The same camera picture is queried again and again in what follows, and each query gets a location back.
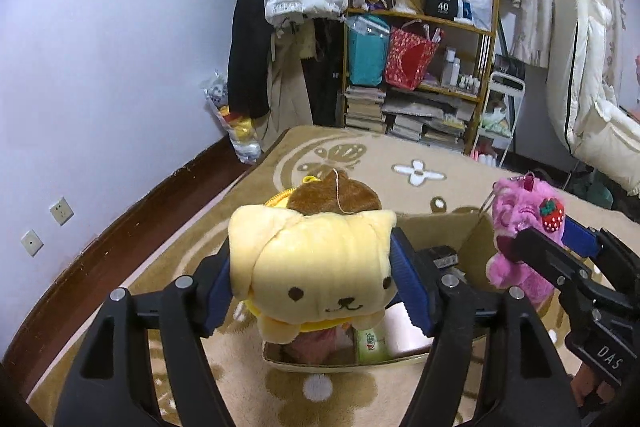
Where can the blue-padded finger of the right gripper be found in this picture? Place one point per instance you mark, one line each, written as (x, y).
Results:
(561, 264)

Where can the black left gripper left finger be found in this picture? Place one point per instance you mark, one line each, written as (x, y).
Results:
(111, 381)

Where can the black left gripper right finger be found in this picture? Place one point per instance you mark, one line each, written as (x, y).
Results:
(522, 379)

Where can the pink strawberry bear plush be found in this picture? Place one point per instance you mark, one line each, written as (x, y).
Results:
(523, 207)

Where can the black Face tissue pack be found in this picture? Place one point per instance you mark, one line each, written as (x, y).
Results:
(443, 256)

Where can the green tissue pack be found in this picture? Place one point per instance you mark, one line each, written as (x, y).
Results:
(371, 346)

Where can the yellow dog plush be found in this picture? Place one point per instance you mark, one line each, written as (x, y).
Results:
(313, 258)

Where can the cardboard box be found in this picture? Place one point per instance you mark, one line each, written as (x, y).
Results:
(419, 311)

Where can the white folded mattress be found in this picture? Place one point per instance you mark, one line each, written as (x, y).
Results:
(582, 107)

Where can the pink plush toy in box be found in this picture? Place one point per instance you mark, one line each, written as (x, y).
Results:
(315, 348)

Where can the stack of books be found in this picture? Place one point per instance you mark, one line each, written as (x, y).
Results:
(363, 108)

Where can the red gift bag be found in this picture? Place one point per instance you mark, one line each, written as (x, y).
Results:
(412, 48)

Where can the wooden shelf unit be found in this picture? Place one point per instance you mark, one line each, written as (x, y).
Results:
(445, 107)

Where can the plastic bag of snacks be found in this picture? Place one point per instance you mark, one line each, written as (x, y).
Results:
(239, 128)

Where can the black box marked 40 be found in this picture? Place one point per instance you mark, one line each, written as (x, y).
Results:
(446, 9)

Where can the teal bag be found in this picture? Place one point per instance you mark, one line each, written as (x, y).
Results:
(368, 40)

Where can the beige hanging coat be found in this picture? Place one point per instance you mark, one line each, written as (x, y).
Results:
(288, 97)

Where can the black hanging coat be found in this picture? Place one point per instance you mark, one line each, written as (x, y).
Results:
(248, 59)

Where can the lower wall socket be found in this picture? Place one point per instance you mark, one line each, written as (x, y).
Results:
(31, 242)

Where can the wall socket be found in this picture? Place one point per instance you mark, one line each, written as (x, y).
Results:
(61, 211)
(31, 242)

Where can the white wire rack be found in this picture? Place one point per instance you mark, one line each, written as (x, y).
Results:
(498, 119)

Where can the upper wall socket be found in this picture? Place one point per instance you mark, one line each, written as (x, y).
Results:
(61, 211)

